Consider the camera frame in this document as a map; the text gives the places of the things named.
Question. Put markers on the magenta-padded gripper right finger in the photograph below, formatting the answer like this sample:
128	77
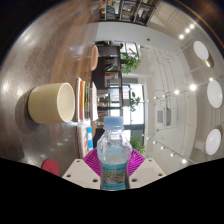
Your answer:
146	171

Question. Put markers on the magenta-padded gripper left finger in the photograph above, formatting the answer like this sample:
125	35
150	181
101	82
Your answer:
81	173

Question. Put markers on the clear blue-capped water bottle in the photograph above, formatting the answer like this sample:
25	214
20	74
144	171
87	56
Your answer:
114	156

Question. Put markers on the large leafy potted plant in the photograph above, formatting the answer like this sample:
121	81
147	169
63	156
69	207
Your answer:
137	144

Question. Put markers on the flat round red coaster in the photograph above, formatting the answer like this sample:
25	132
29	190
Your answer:
50	166

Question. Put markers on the white ceiling air conditioner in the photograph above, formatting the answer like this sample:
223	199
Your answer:
162	117

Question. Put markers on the potted plant in white pot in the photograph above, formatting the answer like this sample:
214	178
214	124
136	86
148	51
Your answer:
135	101

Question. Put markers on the stack of books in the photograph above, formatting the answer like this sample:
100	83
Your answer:
86	100

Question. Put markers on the ceiling lights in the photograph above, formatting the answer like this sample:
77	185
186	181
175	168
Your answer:
214	93

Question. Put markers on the small bushy potted plant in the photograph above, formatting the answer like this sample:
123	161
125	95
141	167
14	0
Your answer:
131	63

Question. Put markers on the low dark shelf unit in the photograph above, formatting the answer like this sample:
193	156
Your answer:
110	53

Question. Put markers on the tall dark bookshelf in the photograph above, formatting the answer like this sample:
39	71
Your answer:
130	10

